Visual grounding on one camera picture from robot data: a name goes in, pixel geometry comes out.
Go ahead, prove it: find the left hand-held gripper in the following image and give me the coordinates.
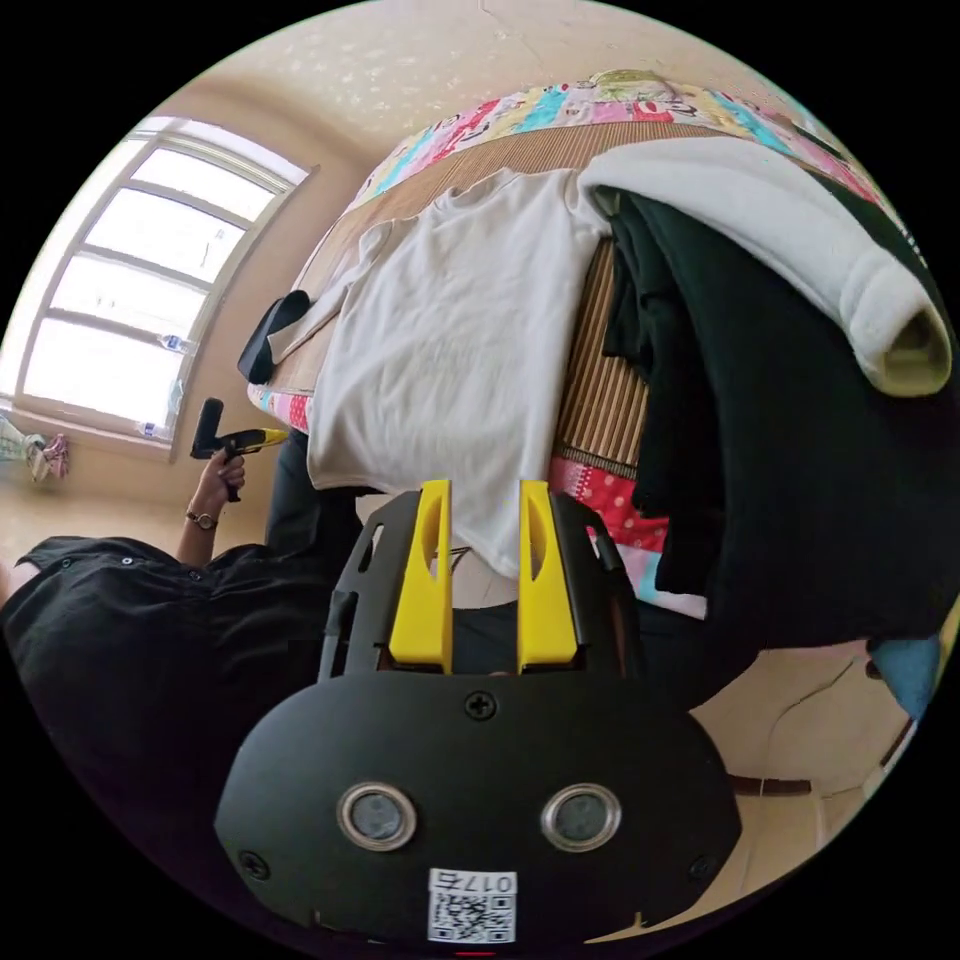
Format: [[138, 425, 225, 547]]
[[189, 428, 291, 504]]

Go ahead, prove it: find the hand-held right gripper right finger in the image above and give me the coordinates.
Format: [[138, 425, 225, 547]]
[[516, 479, 580, 674]]

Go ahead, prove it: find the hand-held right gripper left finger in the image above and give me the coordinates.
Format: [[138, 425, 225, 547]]
[[387, 479, 454, 674]]

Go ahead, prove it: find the person's left forearm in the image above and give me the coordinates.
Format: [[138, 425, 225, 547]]
[[174, 500, 223, 565]]

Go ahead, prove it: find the white shirt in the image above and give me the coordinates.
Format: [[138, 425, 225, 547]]
[[262, 166, 614, 583]]

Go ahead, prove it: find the person's left hand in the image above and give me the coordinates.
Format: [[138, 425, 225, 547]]
[[199, 452, 248, 514]]

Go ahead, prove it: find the black garment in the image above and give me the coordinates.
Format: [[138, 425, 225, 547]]
[[236, 289, 313, 386]]

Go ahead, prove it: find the window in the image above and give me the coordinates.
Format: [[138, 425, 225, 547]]
[[0, 114, 322, 460]]

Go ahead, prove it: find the bed with woven mat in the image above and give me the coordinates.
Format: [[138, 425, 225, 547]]
[[245, 67, 925, 624]]

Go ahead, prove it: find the person's body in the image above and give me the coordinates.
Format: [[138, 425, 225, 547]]
[[0, 428, 526, 913]]

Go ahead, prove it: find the pile of clothes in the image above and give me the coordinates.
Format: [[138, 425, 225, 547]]
[[581, 137, 960, 655]]

